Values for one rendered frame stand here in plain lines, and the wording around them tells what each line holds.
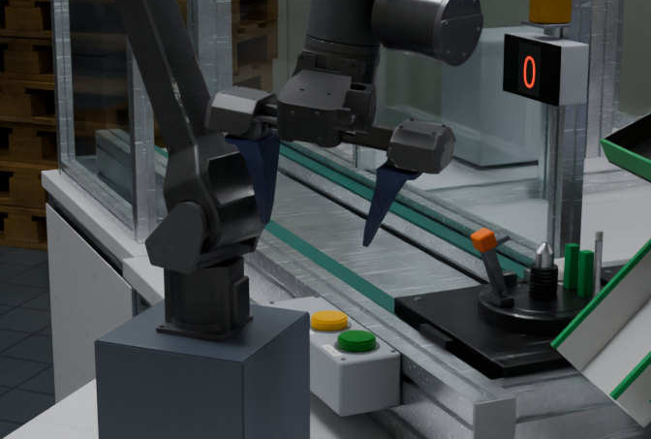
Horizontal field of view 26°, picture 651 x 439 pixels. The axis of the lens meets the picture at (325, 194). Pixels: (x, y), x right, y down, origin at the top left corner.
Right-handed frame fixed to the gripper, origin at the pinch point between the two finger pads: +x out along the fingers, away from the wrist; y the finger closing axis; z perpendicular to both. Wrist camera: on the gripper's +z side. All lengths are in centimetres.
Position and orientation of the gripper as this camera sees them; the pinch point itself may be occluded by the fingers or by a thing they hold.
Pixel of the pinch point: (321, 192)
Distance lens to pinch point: 110.1
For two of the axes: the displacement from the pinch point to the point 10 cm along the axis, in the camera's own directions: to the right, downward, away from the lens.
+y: 9.5, 2.0, -2.4
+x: -1.4, 9.6, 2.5
